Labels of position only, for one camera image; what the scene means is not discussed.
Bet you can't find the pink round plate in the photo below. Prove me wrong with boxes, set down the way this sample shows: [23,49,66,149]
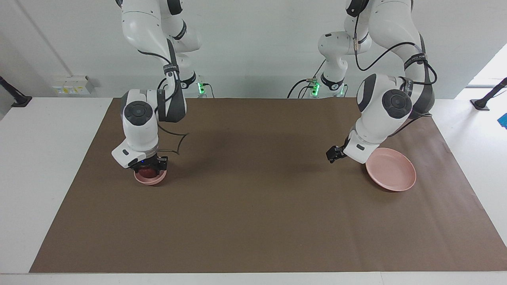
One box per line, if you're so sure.
[365,148,417,192]

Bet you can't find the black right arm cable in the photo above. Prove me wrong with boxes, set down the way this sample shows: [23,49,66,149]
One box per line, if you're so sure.
[136,38,190,156]

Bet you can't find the pink small bowl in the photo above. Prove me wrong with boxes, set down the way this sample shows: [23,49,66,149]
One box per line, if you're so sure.
[133,168,168,186]

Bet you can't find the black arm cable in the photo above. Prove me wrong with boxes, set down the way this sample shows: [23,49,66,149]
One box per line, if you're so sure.
[136,38,190,156]
[354,14,438,137]

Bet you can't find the white wall socket box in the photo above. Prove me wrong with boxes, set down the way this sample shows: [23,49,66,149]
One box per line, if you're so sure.
[51,75,96,97]

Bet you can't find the black camera stand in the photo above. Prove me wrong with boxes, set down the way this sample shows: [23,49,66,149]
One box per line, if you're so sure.
[470,77,507,111]
[0,75,33,108]

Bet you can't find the brown paper table mat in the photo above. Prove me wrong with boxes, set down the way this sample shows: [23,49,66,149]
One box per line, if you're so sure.
[29,97,507,274]

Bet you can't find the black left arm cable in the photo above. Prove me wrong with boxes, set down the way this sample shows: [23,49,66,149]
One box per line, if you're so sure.
[354,14,438,137]

